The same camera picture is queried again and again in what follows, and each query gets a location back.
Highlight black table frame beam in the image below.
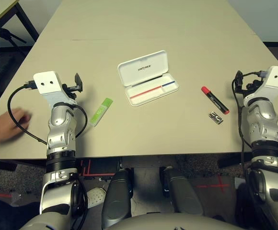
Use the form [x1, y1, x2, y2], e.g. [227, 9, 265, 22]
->
[217, 153, 252, 168]

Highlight grey robot right leg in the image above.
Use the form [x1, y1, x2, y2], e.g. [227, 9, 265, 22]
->
[162, 167, 204, 215]

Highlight small silver black clip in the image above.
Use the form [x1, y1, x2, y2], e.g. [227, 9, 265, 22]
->
[208, 111, 224, 125]

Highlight bystander bare hand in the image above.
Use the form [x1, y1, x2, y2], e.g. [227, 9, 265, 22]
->
[0, 108, 32, 144]

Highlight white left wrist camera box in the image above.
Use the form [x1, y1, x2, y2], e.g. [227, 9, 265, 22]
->
[33, 70, 77, 108]

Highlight black robot foot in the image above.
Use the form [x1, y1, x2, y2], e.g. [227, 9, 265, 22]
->
[162, 167, 171, 197]
[127, 167, 134, 192]

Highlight black robot right foot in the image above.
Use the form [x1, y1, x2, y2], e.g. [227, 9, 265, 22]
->
[162, 167, 171, 197]

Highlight black tripod stand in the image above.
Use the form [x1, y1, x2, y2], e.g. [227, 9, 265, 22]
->
[0, 19, 27, 52]

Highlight grey robot leg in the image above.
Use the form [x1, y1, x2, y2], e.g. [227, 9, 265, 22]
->
[101, 168, 132, 228]
[162, 167, 204, 215]

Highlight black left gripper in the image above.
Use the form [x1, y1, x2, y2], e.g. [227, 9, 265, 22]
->
[62, 73, 84, 99]

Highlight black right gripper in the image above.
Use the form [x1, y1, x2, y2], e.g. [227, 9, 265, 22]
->
[235, 70, 264, 93]

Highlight red floor tape cross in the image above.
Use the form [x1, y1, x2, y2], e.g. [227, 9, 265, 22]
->
[196, 176, 228, 192]

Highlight grey robot torso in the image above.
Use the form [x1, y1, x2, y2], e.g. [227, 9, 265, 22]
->
[21, 210, 247, 230]

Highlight red and black marker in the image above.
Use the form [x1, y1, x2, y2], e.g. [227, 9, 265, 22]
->
[201, 86, 230, 115]

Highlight black robot left foot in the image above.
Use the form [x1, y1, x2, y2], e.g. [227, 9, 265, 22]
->
[127, 167, 134, 192]

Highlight white perforated shoe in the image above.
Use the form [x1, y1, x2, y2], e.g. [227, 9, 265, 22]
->
[86, 186, 107, 216]

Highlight red floor tape lines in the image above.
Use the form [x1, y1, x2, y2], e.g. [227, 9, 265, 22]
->
[80, 159, 116, 179]

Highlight grey robot left leg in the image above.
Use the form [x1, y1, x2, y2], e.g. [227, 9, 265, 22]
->
[101, 168, 132, 228]

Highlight green highlighter pen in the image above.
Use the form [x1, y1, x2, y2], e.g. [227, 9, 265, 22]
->
[90, 97, 114, 127]

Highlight white plastic pencil case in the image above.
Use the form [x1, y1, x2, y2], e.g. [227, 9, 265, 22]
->
[117, 50, 180, 107]

